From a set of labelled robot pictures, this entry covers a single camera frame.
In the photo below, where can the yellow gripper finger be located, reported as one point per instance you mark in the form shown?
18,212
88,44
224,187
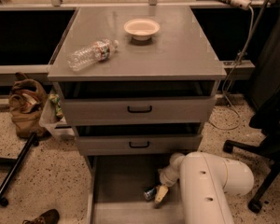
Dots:
161,193

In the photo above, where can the clear plastic bin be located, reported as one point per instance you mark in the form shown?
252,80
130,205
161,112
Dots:
58,128

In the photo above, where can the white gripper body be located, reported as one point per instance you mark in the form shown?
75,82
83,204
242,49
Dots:
167,178

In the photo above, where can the grey drawer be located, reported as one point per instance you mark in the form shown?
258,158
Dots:
90,103
118,187
138,138

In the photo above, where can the white paper bowl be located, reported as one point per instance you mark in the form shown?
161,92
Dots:
141,29

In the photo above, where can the green snack packet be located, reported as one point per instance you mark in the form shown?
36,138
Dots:
55,100

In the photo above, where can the black office chair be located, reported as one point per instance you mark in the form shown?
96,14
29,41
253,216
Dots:
267,118

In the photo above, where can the brown canvas bag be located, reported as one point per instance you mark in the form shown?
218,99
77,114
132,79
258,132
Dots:
27,99

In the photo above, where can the brown shoe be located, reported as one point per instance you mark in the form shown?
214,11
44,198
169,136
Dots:
50,217

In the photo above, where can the grey drawer cabinet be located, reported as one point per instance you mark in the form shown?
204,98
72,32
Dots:
177,60

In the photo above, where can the bottom grey drawer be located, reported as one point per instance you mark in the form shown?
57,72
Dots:
118,187

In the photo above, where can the blue silver redbull can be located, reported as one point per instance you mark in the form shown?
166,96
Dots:
150,193

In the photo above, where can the black metal stand leg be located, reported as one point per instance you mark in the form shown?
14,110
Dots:
14,166

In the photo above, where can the middle grey drawer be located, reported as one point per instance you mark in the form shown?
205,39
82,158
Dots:
138,138

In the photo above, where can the top grey drawer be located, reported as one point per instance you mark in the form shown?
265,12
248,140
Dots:
90,103

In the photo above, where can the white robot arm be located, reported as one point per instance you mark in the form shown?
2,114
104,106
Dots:
204,179

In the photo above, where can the clear plastic water bottle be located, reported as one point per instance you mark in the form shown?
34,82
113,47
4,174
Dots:
99,51

